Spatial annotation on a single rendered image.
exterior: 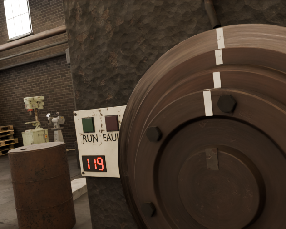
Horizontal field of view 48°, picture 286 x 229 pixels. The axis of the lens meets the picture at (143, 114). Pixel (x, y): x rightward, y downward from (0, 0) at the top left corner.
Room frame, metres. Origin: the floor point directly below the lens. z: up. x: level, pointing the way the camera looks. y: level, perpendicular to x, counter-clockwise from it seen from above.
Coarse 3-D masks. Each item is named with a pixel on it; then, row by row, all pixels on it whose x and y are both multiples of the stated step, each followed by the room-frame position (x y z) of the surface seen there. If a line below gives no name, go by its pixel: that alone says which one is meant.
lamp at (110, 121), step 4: (108, 116) 0.80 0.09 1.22; (112, 116) 0.80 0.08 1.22; (116, 116) 0.79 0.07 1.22; (108, 120) 0.80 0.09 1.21; (112, 120) 0.80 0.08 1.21; (116, 120) 0.79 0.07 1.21; (108, 124) 0.80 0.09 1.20; (112, 124) 0.80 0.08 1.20; (116, 124) 0.79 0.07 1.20; (108, 128) 0.80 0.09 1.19; (112, 128) 0.80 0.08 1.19; (116, 128) 0.79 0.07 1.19
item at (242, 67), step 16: (224, 48) 0.49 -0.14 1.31; (240, 48) 0.48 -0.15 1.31; (256, 48) 0.46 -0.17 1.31; (192, 64) 0.52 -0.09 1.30; (208, 64) 0.50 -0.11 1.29; (224, 64) 0.49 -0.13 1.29; (240, 64) 0.48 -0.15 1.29; (256, 64) 0.46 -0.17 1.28; (272, 64) 0.45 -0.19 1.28; (160, 80) 0.55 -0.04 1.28; (176, 80) 0.54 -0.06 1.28; (192, 80) 0.50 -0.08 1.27; (208, 80) 0.48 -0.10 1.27; (224, 80) 0.47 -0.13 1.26; (240, 80) 0.46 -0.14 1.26; (256, 80) 0.45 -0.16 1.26; (272, 80) 0.44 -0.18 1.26; (160, 96) 0.55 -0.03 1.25; (176, 96) 0.51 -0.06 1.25; (272, 96) 0.44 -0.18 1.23; (144, 112) 0.57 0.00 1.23; (144, 128) 0.55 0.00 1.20; (128, 144) 0.60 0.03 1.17; (128, 160) 0.60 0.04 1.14
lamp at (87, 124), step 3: (84, 120) 0.85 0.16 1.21; (87, 120) 0.84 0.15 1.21; (90, 120) 0.84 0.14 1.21; (84, 123) 0.85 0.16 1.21; (87, 123) 0.84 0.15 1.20; (90, 123) 0.84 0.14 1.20; (84, 126) 0.85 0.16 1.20; (87, 126) 0.84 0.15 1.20; (90, 126) 0.84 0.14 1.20; (93, 126) 0.83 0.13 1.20; (84, 129) 0.85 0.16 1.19; (87, 129) 0.84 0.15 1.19; (90, 129) 0.84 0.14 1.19; (93, 129) 0.83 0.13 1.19
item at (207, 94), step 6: (222, 30) 0.51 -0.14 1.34; (222, 36) 0.51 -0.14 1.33; (222, 42) 0.51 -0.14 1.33; (216, 54) 0.50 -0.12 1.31; (216, 60) 0.50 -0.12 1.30; (216, 72) 0.48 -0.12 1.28; (216, 78) 0.48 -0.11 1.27; (216, 84) 0.48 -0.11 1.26; (204, 96) 0.44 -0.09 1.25; (210, 96) 0.43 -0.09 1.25; (204, 102) 0.44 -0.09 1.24; (210, 102) 0.44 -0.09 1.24; (210, 108) 0.44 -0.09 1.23; (210, 114) 0.44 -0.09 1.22
